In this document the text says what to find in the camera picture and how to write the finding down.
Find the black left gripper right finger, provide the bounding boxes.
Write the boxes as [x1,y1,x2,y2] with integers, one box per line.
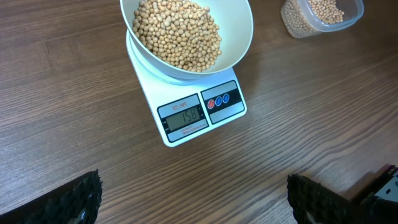
[287,174,359,224]

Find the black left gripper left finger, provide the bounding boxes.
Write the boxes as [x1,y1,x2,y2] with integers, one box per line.
[1,170,103,224]

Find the white digital kitchen scale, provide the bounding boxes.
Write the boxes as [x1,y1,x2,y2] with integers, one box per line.
[126,34,247,147]

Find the white bowl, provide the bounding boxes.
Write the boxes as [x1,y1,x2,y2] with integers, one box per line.
[120,0,254,80]

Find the soybeans in white bowl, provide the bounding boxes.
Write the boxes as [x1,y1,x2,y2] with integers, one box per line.
[132,0,222,72]

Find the clear plastic bean container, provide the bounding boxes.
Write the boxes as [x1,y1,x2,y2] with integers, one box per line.
[280,0,364,39]

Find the pile of soybeans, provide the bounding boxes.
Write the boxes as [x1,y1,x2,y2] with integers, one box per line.
[280,0,344,39]

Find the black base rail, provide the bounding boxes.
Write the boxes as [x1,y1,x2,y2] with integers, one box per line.
[351,164,397,224]

